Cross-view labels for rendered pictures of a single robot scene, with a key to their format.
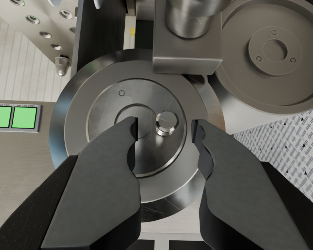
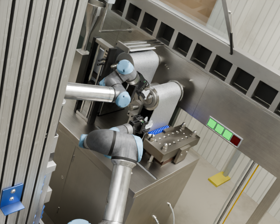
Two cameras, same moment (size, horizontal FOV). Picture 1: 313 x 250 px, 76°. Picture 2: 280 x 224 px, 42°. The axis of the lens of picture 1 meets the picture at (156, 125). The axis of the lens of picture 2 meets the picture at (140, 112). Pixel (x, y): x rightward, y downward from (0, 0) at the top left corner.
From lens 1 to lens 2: 2.00 m
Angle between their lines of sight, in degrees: 35
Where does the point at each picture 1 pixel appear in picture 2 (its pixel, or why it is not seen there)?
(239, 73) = (135, 97)
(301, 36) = not seen: hidden behind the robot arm
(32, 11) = (175, 140)
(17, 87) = not seen: outside the picture
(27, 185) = (219, 100)
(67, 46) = (182, 134)
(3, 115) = (218, 128)
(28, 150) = (215, 111)
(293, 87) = not seen: hidden behind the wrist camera
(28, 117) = (210, 122)
